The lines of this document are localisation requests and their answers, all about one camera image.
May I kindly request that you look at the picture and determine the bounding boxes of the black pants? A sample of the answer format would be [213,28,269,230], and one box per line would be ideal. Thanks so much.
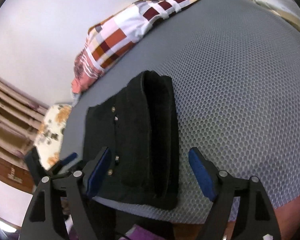
[83,71,179,210]

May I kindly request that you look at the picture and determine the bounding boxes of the floral orange white pillow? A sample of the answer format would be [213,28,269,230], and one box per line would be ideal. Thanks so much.
[34,104,72,170]

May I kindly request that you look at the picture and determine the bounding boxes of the light blue striped cloth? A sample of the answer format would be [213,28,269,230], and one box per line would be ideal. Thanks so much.
[71,92,81,107]

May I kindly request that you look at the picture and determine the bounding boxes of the grey mesh mattress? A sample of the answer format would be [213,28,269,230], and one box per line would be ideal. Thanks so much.
[60,0,300,224]

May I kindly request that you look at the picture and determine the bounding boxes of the brown wooden bed frame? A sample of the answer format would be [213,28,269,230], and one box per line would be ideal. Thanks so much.
[0,158,35,194]

